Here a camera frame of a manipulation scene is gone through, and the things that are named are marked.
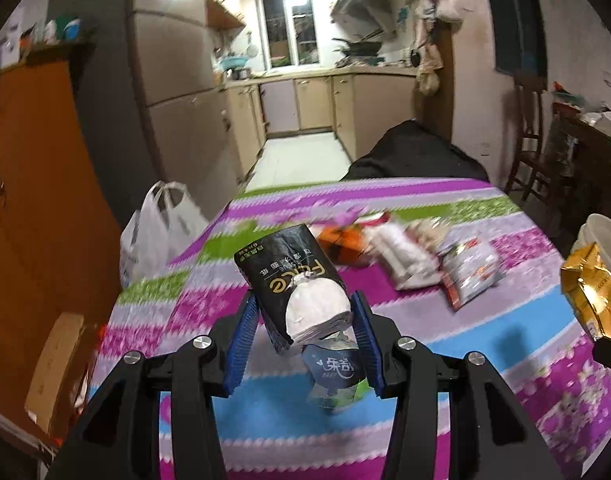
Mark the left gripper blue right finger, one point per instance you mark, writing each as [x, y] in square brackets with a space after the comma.
[363, 325]

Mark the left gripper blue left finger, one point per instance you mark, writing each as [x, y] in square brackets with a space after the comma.
[236, 358]

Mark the small green white packet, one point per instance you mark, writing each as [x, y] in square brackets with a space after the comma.
[336, 372]

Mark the white knotted cloth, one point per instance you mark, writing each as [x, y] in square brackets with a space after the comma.
[316, 308]

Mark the gold foil wrapper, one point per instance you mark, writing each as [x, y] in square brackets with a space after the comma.
[586, 283]

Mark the black snack packet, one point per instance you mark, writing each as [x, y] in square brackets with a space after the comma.
[270, 263]

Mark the orange carton box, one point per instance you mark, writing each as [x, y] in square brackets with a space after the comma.
[345, 245]

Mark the clear plastic wrapper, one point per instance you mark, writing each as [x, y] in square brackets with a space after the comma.
[429, 233]

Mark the silver snack bag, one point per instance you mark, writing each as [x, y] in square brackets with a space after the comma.
[469, 268]

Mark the kitchen base cabinets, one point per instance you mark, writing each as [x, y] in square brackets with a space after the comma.
[357, 103]

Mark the kitchen window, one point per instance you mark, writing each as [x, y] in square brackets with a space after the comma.
[289, 33]

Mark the white red medicine box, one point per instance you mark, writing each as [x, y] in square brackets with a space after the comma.
[409, 265]

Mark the white plastic bucket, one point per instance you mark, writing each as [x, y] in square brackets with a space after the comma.
[596, 229]

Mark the floral striped tablecloth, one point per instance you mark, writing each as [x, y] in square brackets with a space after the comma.
[304, 412]

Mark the white plastic shopping bag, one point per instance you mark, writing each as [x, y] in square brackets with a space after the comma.
[166, 224]

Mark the black cloth covered object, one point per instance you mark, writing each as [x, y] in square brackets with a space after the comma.
[411, 150]

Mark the dark wooden chair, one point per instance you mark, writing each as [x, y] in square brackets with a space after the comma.
[532, 171]

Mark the dark wooden table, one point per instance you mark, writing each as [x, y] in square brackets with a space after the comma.
[589, 191]

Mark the brown wooden wardrobe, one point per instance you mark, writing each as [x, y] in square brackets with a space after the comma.
[59, 240]

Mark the cardboard box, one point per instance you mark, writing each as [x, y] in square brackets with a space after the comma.
[53, 374]

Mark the grey refrigerator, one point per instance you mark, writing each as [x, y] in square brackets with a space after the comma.
[149, 107]

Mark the black wok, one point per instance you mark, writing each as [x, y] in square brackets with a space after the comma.
[360, 49]

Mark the range hood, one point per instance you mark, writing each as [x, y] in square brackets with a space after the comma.
[362, 18]

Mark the hanging white plastic bag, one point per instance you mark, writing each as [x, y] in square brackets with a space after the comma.
[449, 11]

